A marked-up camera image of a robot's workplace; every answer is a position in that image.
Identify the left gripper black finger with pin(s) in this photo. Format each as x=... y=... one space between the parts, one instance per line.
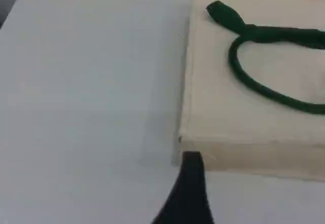
x=188 y=198

